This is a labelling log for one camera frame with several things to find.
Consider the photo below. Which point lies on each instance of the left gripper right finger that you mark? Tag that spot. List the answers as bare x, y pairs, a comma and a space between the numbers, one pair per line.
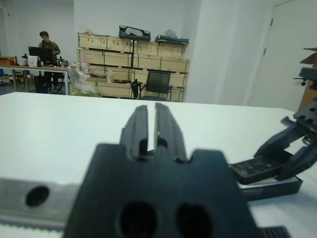
168, 124

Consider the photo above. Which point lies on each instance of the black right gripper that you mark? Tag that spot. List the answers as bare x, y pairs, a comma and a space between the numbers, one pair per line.
307, 119

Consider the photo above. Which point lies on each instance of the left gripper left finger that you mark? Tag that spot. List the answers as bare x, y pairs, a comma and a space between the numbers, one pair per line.
138, 124

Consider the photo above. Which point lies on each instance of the black phone-like camera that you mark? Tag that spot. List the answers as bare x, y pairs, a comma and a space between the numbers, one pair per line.
255, 168

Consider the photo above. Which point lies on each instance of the black box white insert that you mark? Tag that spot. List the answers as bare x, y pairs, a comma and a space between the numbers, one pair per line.
277, 189

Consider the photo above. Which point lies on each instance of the brown cardboard box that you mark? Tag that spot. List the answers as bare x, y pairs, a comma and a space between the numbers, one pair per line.
312, 59

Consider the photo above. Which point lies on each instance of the black office chair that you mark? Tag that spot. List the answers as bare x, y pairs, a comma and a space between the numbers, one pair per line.
158, 79

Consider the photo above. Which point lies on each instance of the crinkled plastic bag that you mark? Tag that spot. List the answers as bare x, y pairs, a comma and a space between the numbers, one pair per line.
84, 86

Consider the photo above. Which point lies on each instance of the black flat case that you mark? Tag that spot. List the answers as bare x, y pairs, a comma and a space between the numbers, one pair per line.
173, 40

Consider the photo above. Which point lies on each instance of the grey bag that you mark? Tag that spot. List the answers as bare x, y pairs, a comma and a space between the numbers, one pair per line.
171, 34

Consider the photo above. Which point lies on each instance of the black tray case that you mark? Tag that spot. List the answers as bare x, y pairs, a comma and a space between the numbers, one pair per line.
122, 33

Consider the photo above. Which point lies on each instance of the white door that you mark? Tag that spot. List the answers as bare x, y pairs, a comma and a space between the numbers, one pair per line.
284, 49

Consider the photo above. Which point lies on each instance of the black computer tower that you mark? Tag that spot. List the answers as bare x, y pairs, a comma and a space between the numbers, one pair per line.
41, 84

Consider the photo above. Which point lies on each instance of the person in dark jacket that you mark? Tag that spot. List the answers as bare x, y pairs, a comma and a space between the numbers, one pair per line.
49, 43

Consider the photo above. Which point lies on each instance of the black computer monitor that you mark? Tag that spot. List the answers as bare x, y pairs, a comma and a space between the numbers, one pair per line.
40, 53

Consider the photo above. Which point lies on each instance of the white office desk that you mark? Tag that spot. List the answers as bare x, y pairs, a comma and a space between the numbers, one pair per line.
24, 68

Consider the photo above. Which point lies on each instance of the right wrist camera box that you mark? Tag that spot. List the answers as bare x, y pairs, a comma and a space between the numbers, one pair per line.
309, 73

